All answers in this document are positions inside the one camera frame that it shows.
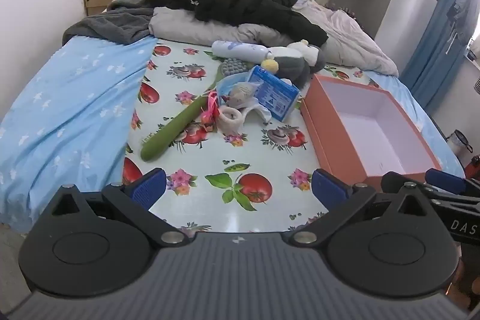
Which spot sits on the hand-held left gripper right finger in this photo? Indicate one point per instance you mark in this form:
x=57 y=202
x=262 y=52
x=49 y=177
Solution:
x=329 y=188

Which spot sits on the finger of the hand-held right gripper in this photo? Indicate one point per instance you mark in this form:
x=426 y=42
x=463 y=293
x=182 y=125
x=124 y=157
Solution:
x=444 y=180
x=393 y=179

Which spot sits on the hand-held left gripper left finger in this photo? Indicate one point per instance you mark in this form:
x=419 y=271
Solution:
x=150 y=187

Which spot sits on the red wrapper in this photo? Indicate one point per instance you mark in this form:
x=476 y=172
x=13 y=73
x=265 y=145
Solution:
x=208 y=116

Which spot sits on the beige fabric roll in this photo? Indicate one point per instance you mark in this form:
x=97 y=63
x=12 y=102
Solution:
x=230 y=119

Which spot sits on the blue tissue pack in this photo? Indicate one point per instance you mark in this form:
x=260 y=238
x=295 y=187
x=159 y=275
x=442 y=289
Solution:
x=273 y=95

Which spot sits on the light blue face mask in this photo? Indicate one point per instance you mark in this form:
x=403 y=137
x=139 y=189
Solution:
x=228 y=83

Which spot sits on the fruit printed tablecloth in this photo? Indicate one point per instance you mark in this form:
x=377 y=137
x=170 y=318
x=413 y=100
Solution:
x=225 y=140

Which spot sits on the pink foil strip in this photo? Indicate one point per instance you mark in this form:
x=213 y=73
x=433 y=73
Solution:
x=213 y=98

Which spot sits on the light blue star bedsheet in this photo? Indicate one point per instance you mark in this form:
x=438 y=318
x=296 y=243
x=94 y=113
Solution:
x=67 y=98

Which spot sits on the grey white plush toy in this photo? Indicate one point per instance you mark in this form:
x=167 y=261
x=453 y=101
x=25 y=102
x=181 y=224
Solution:
x=294 y=69

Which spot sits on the blue curtain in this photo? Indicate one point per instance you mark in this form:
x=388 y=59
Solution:
x=431 y=54

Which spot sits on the grey fuzzy ball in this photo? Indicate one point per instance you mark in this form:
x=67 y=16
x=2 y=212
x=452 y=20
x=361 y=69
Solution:
x=240 y=91

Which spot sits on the white plastic bottle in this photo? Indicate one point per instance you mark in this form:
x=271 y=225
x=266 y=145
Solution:
x=240 y=50

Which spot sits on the dark grey blanket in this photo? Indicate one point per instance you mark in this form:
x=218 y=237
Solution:
x=108 y=24

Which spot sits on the hanging grey clothes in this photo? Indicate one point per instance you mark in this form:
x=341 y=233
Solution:
x=463 y=9

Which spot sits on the black puffy jacket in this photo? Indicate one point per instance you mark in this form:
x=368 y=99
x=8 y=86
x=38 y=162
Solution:
x=243 y=1

